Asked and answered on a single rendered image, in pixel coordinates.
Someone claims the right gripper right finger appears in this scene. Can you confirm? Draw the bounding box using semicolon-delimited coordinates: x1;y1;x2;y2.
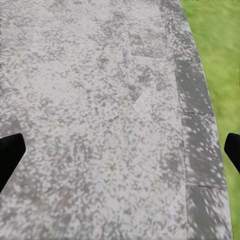
224;133;240;173

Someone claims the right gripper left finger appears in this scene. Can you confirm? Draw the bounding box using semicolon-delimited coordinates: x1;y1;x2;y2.
0;133;26;193

